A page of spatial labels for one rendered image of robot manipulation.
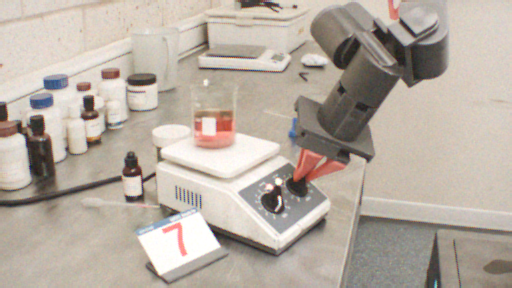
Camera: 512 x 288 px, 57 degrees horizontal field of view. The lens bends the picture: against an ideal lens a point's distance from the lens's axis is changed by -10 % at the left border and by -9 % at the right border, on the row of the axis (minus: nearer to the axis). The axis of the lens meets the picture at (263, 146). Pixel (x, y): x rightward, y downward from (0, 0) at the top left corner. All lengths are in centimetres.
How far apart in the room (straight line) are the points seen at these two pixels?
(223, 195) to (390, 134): 160
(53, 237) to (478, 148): 183
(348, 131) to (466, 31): 153
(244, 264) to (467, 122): 167
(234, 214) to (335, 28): 25
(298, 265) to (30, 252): 33
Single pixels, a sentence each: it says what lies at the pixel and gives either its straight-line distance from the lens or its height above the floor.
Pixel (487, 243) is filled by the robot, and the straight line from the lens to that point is 150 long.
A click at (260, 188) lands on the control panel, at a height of 81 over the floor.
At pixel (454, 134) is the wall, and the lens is 218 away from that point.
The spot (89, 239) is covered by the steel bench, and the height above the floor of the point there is 75.
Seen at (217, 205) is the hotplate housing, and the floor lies 79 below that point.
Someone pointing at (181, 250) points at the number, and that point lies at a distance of 60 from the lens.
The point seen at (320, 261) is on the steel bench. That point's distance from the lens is 61.
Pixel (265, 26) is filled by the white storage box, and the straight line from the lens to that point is 172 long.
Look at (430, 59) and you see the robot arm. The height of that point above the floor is 98.
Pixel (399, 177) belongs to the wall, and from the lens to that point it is 224.
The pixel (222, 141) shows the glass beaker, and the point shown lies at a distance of 67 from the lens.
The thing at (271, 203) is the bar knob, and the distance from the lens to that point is 62.
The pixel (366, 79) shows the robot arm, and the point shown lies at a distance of 56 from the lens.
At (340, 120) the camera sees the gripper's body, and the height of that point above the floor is 91.
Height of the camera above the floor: 109
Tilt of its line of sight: 21 degrees down
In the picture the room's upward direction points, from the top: 1 degrees clockwise
